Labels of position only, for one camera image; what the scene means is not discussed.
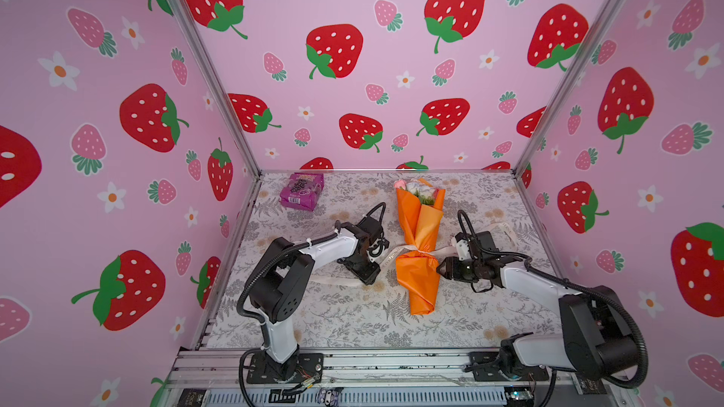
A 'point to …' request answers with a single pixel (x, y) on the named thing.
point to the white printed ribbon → (386, 252)
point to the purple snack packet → (302, 190)
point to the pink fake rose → (400, 183)
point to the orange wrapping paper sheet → (418, 270)
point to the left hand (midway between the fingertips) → (368, 276)
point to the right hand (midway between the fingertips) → (442, 269)
